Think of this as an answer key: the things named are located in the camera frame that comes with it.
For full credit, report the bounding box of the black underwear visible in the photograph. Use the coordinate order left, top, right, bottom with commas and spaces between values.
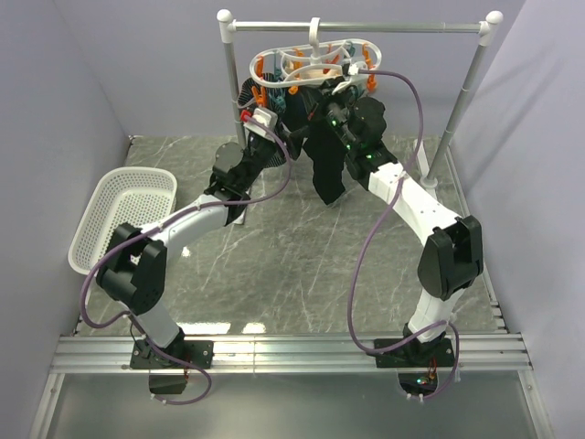
292, 91, 362, 207

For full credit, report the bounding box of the navy underwear with cream waistband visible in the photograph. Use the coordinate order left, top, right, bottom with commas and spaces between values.
282, 69, 340, 131

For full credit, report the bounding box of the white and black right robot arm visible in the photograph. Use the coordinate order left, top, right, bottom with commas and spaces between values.
308, 95, 484, 366

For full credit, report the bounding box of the striped navy underwear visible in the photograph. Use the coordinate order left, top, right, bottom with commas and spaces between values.
236, 78, 294, 169

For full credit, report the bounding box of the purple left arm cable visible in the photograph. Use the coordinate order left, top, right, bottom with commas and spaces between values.
79, 119, 293, 406

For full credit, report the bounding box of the orange clothes peg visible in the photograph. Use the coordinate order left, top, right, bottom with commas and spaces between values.
367, 74, 378, 92
251, 85, 269, 108

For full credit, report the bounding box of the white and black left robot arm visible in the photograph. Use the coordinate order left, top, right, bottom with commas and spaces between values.
94, 129, 293, 368

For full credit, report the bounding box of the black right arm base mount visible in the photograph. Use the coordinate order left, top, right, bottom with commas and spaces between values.
373, 337, 458, 400

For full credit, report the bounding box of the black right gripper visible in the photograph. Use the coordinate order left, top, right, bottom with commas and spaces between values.
296, 77, 357, 154

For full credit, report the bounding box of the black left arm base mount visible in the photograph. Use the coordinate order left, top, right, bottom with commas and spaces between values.
129, 339, 214, 397

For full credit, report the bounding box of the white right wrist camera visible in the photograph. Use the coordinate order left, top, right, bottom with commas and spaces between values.
332, 61, 368, 95

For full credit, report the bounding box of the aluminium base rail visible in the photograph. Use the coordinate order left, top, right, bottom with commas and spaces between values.
49, 333, 532, 375

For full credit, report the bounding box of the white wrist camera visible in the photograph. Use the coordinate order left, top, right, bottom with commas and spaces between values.
332, 61, 368, 95
240, 107, 278, 139

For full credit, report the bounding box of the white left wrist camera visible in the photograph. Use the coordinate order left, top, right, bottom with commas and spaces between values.
240, 107, 278, 139

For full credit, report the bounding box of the white perforated plastic basket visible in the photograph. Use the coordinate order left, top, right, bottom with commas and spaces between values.
68, 166, 177, 275

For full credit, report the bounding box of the teal clothes peg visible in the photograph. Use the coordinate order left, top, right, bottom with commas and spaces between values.
269, 89, 286, 114

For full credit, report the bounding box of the white clip hanger frame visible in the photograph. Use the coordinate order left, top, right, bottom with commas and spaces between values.
250, 17, 382, 89

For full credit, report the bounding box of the white and grey clothes rack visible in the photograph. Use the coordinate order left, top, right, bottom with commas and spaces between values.
217, 9, 504, 187

